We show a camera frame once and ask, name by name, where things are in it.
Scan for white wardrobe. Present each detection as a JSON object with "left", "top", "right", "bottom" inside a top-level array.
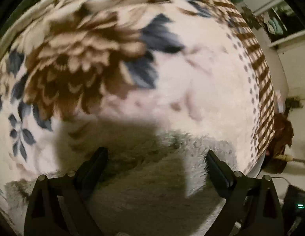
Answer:
[{"left": 247, "top": 0, "right": 305, "bottom": 54}]

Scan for floral bed blanket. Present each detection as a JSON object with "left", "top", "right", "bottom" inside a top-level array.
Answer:
[{"left": 0, "top": 0, "right": 259, "bottom": 188}]

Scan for grey fluffy fleece pants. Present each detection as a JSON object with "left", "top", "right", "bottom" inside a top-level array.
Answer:
[{"left": 5, "top": 132, "right": 238, "bottom": 235}]

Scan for brown checked bed sheet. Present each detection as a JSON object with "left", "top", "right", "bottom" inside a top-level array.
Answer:
[{"left": 196, "top": 0, "right": 276, "bottom": 160}]

